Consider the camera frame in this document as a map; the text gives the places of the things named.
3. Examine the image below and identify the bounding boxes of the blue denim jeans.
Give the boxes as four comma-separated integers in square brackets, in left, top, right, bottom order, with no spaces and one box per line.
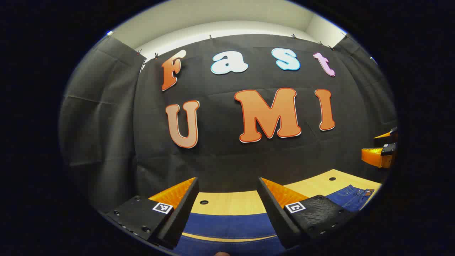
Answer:
[174,184,375,256]

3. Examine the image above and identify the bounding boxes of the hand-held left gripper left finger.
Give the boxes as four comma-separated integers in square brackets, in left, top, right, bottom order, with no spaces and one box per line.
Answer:
[102,177,200,250]

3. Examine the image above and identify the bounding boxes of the black backdrop cloth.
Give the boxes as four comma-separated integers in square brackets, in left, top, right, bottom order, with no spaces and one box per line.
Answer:
[59,34,398,214]

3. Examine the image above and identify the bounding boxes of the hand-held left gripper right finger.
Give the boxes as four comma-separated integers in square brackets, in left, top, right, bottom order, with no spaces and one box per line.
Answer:
[257,177,358,250]

